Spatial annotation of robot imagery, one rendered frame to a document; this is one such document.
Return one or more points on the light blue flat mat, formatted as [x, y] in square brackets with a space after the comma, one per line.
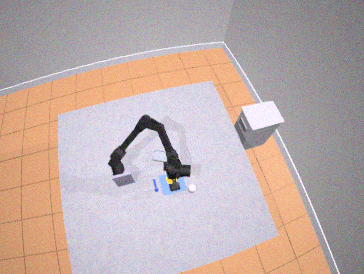
[165, 186]

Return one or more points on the grey dish rack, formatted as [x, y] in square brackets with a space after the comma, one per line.
[159, 156]

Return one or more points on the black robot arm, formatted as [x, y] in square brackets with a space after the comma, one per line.
[146, 121]

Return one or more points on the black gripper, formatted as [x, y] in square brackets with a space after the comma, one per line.
[174, 186]

